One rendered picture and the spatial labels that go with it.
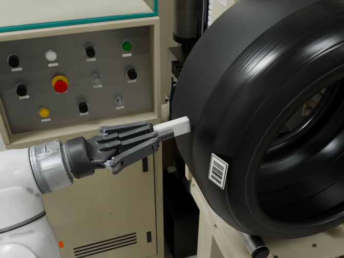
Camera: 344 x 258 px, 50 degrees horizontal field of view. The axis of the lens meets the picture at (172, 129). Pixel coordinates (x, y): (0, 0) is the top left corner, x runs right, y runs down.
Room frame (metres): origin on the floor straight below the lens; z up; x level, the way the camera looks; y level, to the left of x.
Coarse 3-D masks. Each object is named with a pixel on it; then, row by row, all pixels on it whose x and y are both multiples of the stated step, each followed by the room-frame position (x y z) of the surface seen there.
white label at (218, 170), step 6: (216, 156) 0.52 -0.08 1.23; (210, 162) 0.52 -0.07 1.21; (216, 162) 0.51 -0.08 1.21; (222, 162) 0.50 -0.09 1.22; (210, 168) 0.52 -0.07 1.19; (216, 168) 0.51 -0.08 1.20; (222, 168) 0.50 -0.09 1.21; (210, 174) 0.52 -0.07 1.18; (216, 174) 0.51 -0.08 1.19; (222, 174) 0.50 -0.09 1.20; (216, 180) 0.51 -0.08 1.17; (222, 180) 0.50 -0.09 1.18; (222, 186) 0.49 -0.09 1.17
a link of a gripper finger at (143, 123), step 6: (102, 126) 0.60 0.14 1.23; (108, 126) 0.60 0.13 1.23; (114, 126) 0.60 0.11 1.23; (120, 126) 0.60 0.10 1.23; (126, 126) 0.60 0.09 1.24; (132, 126) 0.59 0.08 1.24; (138, 126) 0.60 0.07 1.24; (108, 132) 0.59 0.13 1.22; (114, 132) 0.59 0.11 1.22; (120, 132) 0.59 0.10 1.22
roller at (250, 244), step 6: (240, 234) 0.60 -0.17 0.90; (246, 234) 0.59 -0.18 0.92; (246, 240) 0.58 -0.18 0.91; (252, 240) 0.57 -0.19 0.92; (258, 240) 0.57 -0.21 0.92; (246, 246) 0.57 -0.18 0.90; (252, 246) 0.56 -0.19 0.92; (258, 246) 0.55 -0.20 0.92; (264, 246) 0.55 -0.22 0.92; (252, 252) 0.54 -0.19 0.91; (258, 252) 0.54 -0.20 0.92; (264, 252) 0.54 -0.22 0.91
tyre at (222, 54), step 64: (256, 0) 0.73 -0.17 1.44; (320, 0) 0.66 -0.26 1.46; (192, 64) 0.70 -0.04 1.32; (256, 64) 0.57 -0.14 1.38; (320, 64) 0.54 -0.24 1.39; (192, 128) 0.60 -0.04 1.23; (256, 128) 0.51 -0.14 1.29; (320, 128) 0.89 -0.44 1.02; (256, 192) 0.51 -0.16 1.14; (320, 192) 0.72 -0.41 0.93
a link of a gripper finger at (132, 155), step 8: (144, 144) 0.53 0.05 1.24; (152, 144) 0.54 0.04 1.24; (128, 152) 0.52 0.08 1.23; (136, 152) 0.52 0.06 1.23; (144, 152) 0.53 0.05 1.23; (152, 152) 0.53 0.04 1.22; (112, 160) 0.50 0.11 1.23; (120, 160) 0.50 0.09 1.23; (128, 160) 0.51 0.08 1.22; (136, 160) 0.52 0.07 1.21; (120, 168) 0.50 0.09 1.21
